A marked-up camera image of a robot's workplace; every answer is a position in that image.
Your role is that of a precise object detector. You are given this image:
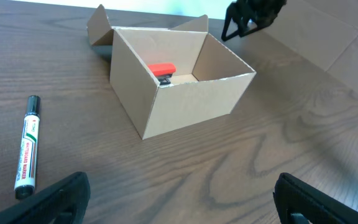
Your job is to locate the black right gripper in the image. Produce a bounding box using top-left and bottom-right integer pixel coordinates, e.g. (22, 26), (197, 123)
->
(221, 0), (288, 42)

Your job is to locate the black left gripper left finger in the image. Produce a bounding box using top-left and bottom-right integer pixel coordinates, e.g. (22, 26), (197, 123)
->
(0, 172), (91, 224)

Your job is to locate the black whiteboard marker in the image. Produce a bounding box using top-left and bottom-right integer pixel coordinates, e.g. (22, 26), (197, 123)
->
(14, 95), (40, 200)

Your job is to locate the brown cardboard box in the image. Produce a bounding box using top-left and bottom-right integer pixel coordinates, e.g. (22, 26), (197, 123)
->
(87, 6), (256, 139)

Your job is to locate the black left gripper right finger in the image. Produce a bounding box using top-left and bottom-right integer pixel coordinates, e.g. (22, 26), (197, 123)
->
(273, 172), (358, 224)

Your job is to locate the red stapler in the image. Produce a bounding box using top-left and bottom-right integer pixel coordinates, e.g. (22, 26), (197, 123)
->
(148, 63), (177, 85)

